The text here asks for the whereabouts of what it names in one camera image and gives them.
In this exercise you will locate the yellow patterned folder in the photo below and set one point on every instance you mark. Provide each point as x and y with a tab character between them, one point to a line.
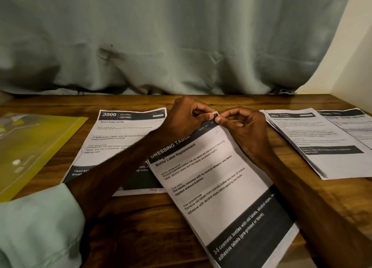
32	151

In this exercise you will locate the pale green curtain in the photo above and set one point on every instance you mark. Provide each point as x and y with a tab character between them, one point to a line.
174	32

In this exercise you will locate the wash baby bottle paper stack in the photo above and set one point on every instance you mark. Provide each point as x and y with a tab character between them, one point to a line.
113	140

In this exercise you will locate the person's right forearm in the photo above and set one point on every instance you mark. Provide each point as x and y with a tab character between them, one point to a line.
325	212

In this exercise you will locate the person's right hand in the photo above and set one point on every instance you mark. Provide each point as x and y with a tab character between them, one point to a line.
250	131

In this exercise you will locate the person's left forearm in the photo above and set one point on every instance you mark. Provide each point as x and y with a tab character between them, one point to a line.
70	212

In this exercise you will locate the person's left hand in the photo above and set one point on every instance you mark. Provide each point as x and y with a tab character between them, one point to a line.
186	118

